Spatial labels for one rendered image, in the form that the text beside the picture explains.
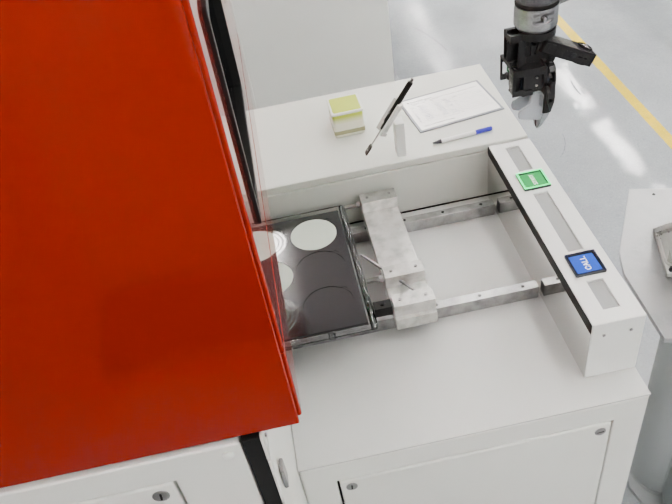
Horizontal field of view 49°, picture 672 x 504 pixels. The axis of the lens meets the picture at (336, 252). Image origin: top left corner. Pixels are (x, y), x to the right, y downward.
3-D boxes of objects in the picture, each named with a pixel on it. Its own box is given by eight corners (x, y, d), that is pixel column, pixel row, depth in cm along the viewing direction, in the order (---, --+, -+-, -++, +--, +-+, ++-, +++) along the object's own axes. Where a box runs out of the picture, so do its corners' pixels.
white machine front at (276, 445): (298, 591, 111) (241, 442, 85) (254, 242, 172) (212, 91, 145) (318, 586, 112) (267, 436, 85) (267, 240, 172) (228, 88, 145)
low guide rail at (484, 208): (278, 259, 166) (276, 249, 164) (277, 253, 168) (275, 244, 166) (494, 214, 168) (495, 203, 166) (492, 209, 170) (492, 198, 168)
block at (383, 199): (363, 213, 165) (361, 203, 163) (360, 204, 168) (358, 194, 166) (398, 206, 165) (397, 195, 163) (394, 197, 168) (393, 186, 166)
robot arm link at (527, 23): (549, -11, 130) (567, 8, 124) (547, 13, 133) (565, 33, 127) (507, -3, 130) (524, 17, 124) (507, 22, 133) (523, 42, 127)
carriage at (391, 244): (397, 330, 143) (396, 320, 141) (361, 214, 170) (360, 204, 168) (437, 322, 143) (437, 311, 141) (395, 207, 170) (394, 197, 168)
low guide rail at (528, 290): (293, 349, 146) (290, 339, 144) (292, 342, 148) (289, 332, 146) (538, 297, 148) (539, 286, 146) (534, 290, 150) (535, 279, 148)
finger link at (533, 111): (513, 131, 144) (514, 89, 138) (543, 125, 144) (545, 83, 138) (519, 140, 142) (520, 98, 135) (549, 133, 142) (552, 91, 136)
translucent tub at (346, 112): (335, 140, 173) (331, 115, 168) (329, 123, 178) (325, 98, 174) (366, 133, 173) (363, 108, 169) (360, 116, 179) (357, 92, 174)
